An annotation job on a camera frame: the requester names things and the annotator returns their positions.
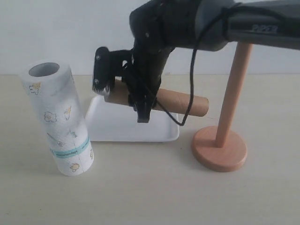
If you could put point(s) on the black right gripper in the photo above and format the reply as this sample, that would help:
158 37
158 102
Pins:
158 27

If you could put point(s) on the brown cardboard tube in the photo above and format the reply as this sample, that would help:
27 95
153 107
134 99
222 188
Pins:
174 102

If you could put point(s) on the white printed paper towel roll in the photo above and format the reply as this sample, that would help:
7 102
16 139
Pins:
51 89

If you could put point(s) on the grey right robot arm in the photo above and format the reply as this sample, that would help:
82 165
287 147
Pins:
273 23

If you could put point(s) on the wooden paper towel holder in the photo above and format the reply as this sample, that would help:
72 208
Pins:
218 148

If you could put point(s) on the white rectangular plastic tray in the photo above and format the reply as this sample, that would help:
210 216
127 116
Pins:
107 122

